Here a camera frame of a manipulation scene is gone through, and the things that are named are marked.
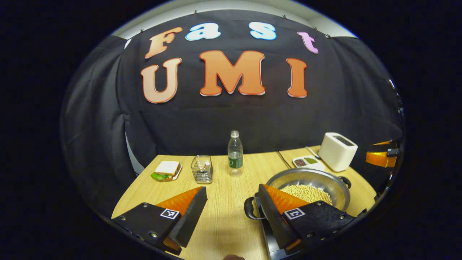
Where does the lettuce sandwich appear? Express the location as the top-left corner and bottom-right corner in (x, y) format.
(151, 161), (181, 181)

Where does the metal wire basket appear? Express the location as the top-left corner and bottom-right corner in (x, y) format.
(190, 155), (214, 185)

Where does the pile of yellow soybeans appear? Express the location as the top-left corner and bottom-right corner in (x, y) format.
(279, 184), (334, 206)

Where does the white toaster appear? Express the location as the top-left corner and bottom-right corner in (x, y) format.
(318, 132), (358, 173)

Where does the steel pot with black handles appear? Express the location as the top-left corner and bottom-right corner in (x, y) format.
(244, 168), (352, 221)

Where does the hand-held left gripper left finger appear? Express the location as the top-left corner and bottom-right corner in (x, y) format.
(112, 186), (209, 255)

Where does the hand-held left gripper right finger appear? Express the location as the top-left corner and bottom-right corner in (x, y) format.
(258, 183), (356, 254)

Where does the clear water bottle green label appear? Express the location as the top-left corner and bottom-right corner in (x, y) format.
(227, 130), (244, 177)

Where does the white divided dish of beans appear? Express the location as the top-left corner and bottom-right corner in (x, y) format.
(292, 155), (326, 172)

